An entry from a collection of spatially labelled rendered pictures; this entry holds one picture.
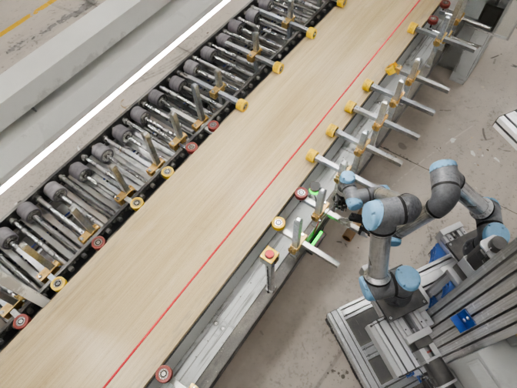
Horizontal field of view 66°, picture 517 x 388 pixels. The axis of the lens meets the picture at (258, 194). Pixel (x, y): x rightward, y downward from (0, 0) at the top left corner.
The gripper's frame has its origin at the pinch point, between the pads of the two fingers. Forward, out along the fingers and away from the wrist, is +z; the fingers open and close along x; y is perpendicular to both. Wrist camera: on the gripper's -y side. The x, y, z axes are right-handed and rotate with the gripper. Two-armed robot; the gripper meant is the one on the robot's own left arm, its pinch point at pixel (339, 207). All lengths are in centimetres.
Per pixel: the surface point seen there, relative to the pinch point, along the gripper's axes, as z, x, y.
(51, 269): 13, -152, 73
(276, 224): 8.4, -33.2, 15.5
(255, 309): 29, -34, 61
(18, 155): -136, -71, 86
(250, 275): 37, -44, 40
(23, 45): 95, -387, -181
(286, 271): 29, -22, 34
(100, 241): 8, -130, 52
